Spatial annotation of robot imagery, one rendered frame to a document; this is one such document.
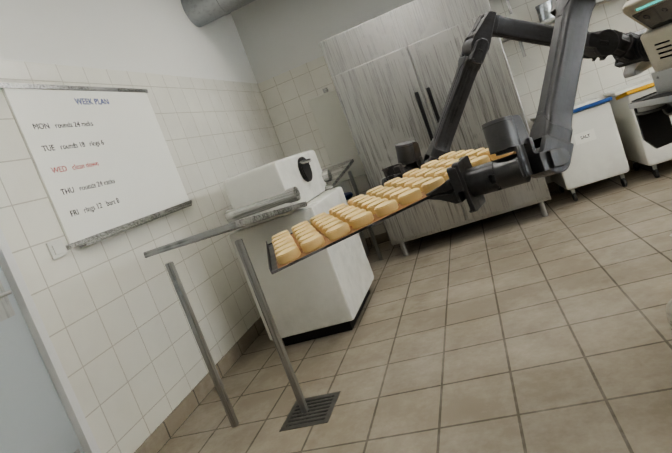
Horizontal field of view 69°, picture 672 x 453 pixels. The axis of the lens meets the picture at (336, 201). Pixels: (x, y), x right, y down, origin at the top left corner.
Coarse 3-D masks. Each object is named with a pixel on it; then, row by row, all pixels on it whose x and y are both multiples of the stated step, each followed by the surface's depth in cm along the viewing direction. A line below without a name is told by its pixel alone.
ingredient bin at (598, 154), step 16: (576, 112) 404; (592, 112) 400; (608, 112) 397; (576, 128) 404; (592, 128) 402; (608, 128) 399; (576, 144) 406; (592, 144) 404; (608, 144) 402; (576, 160) 409; (592, 160) 406; (608, 160) 404; (624, 160) 401; (560, 176) 420; (576, 176) 411; (592, 176) 408; (608, 176) 406; (624, 176) 408
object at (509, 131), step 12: (492, 120) 88; (504, 120) 88; (516, 120) 89; (492, 132) 88; (504, 132) 88; (516, 132) 89; (492, 144) 89; (504, 144) 88; (516, 144) 88; (528, 144) 89; (528, 156) 90; (540, 156) 87; (552, 156) 87; (564, 156) 87; (540, 168) 88; (552, 168) 87
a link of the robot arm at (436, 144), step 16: (480, 48) 140; (464, 64) 143; (480, 64) 143; (464, 80) 145; (448, 96) 148; (464, 96) 146; (448, 112) 146; (448, 128) 147; (432, 144) 149; (448, 144) 148
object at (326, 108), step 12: (324, 96) 511; (336, 96) 508; (312, 108) 517; (324, 108) 514; (336, 108) 510; (324, 120) 516; (336, 120) 513; (324, 132) 519; (336, 132) 515; (348, 132) 512; (324, 144) 521; (336, 144) 518; (348, 144) 515; (336, 156) 520; (348, 156) 517; (360, 168) 517
